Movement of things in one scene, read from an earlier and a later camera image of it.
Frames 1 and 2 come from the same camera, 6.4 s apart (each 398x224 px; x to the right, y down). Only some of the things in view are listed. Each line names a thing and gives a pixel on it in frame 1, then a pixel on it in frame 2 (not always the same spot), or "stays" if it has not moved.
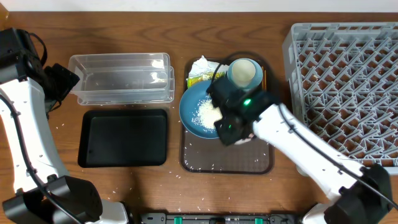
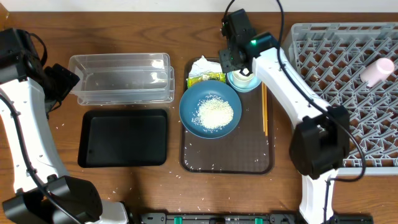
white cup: [243, 73] stays
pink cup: [244, 140] -> [375, 73]
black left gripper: [64, 78] stays
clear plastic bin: [123, 79] stays
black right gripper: [228, 137] -> [225, 60]
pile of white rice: [207, 114] stays
